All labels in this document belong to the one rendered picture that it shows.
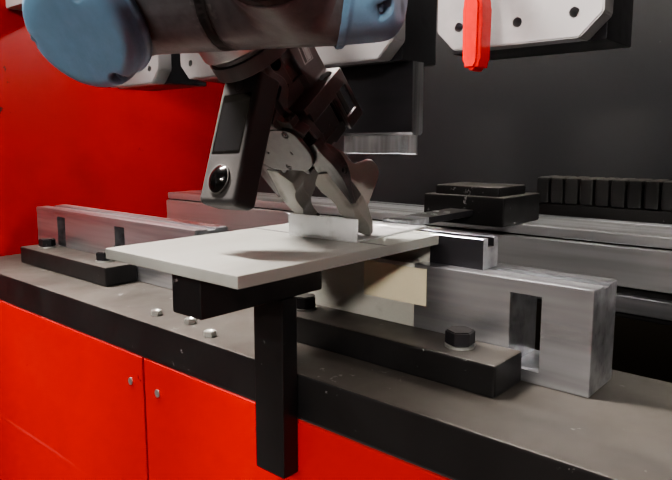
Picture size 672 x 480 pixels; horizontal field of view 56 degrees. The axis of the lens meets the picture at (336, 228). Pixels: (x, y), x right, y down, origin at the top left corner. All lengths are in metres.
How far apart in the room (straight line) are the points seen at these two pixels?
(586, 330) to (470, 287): 0.11
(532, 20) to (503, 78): 0.62
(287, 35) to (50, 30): 0.14
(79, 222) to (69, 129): 0.29
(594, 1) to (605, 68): 0.57
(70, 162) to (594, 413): 1.13
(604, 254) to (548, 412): 0.32
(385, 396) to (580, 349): 0.17
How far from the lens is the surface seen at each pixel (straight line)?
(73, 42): 0.41
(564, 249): 0.85
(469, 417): 0.54
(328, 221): 0.60
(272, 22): 0.36
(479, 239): 0.63
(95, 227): 1.14
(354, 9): 0.35
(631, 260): 0.83
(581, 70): 1.14
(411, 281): 0.66
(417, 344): 0.61
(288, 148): 0.56
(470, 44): 0.56
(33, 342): 1.12
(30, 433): 1.20
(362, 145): 0.72
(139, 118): 1.50
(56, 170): 1.41
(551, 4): 0.57
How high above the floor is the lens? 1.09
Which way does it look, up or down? 8 degrees down
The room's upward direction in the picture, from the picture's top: straight up
